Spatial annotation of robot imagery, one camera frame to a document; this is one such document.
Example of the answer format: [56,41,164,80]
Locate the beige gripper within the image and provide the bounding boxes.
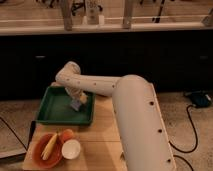
[66,88,88,104]

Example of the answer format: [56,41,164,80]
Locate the grey blue sponge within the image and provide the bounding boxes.
[70,101,82,111]

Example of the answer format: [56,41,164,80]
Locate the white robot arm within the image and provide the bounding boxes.
[55,61,176,171]

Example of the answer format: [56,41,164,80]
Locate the green plastic tray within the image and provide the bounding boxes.
[36,86,95,125]

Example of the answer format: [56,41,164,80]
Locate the orange round fruit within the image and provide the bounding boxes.
[59,129,74,142]

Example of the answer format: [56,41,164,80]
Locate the white small bowl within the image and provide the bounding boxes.
[62,139,81,160]

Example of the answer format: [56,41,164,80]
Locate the orange red bowl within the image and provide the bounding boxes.
[32,134,62,169]

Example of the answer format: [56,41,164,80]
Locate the black power adapter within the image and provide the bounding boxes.
[184,91,212,108]

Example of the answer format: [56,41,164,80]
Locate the black cable far left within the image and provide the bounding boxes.
[0,116,28,151]

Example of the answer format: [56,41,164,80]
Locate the left wooden post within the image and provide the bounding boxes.
[60,0,72,31]

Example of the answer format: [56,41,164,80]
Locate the wooden post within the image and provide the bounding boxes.
[60,0,72,31]
[122,0,134,29]

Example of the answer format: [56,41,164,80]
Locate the right wooden post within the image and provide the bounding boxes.
[122,0,134,29]

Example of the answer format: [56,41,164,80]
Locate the black cable on floor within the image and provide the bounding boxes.
[168,104,199,171]

